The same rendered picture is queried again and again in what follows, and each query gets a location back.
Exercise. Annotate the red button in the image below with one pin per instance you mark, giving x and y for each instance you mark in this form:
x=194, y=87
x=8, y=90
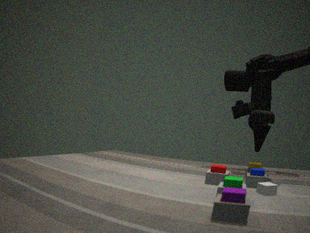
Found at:
x=216, y=174

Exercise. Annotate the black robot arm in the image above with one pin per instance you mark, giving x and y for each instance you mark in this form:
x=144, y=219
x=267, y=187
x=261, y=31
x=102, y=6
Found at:
x=259, y=73

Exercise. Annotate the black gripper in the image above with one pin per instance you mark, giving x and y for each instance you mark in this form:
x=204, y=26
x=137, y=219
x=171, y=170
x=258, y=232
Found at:
x=260, y=117

